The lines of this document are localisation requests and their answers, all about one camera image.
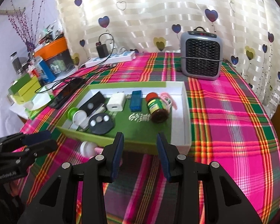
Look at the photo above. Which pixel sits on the blue white carton box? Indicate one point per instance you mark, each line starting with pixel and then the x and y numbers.
pixel 43 70

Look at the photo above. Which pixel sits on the black rectangular device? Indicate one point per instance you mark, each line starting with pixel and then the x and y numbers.
pixel 93 103

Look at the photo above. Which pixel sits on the heart pattern curtain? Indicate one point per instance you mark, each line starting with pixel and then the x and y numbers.
pixel 249 29

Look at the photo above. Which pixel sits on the pink cable clip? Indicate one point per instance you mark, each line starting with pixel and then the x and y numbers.
pixel 168 101

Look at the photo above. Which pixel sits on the purple dried flower branches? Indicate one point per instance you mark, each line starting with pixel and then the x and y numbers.
pixel 26 27

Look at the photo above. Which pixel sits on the blue USB adapter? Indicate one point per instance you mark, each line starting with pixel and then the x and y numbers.
pixel 136 101

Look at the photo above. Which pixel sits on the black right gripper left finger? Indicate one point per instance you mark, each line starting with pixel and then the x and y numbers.
pixel 56 202

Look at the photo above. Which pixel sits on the black power adapter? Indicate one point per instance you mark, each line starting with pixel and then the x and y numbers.
pixel 102 50

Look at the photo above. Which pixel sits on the grey mini fan heater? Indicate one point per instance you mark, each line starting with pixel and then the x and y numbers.
pixel 201 54

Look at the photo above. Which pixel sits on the orange lidded storage bin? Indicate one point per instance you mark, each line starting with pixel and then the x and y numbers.
pixel 57 57

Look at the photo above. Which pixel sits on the green yellow box stack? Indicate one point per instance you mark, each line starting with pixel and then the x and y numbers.
pixel 23 89

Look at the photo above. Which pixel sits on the white USB charger plug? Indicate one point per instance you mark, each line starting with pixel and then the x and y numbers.
pixel 116 102

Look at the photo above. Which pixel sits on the green tissue pack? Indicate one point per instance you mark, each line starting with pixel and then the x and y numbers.
pixel 37 104

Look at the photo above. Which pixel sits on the black oval three-button disc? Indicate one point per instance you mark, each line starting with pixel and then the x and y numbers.
pixel 100 124

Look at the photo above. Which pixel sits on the white power strip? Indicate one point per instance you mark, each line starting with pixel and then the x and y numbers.
pixel 113 59

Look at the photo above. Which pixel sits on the brown medicine bottle red cap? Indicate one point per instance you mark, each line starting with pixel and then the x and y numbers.
pixel 156 108

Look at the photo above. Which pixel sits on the plaid tablecloth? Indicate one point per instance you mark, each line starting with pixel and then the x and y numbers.
pixel 229 125

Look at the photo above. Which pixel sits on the black smartphone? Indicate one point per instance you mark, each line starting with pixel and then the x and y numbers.
pixel 68 90

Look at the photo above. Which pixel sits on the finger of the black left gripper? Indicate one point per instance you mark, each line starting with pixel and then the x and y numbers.
pixel 26 139
pixel 37 150

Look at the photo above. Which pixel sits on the green cardboard box tray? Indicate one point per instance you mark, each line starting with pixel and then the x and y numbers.
pixel 139 131

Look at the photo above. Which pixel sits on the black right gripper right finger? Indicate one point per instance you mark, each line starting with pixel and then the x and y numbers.
pixel 204 190

